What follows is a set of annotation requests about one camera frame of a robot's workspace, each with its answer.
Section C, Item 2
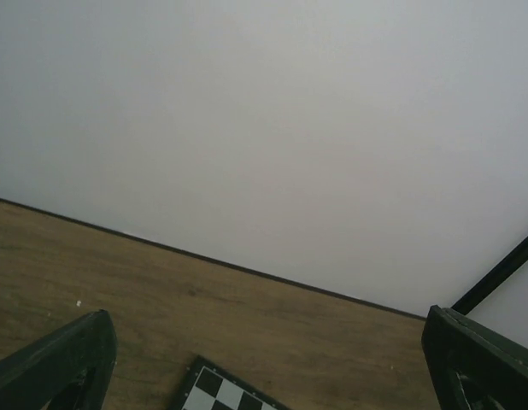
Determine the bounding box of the black and white chessboard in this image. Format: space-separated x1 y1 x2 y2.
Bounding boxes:
168 355 289 410

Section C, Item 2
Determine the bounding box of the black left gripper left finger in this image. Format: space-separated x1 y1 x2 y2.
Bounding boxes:
0 310 117 409

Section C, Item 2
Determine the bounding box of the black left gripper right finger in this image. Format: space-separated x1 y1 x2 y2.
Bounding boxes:
421 305 528 409

